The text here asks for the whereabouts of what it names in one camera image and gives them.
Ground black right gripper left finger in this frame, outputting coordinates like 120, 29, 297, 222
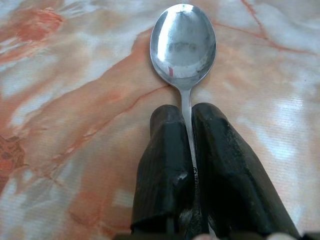
130, 104, 196, 236

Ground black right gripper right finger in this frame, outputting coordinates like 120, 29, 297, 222
191, 102, 301, 238

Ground silver metal spoon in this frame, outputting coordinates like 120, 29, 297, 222
149, 3, 217, 176

